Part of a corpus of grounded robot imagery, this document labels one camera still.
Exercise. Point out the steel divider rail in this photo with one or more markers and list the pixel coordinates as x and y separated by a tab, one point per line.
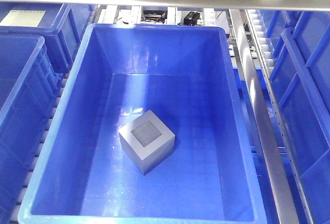
267	147

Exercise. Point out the gray roller conveyor rail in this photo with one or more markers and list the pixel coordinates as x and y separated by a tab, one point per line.
264	50

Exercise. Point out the black charger device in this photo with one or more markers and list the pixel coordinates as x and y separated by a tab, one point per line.
191	18

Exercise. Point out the blue target bin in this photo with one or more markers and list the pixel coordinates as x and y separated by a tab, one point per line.
184	75

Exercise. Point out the gray hollow cube base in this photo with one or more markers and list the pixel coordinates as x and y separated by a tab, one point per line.
147	141

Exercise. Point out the blue bin right side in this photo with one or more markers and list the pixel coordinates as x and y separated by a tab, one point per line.
300	82

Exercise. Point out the blue bin left near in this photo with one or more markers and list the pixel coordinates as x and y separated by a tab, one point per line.
29	88

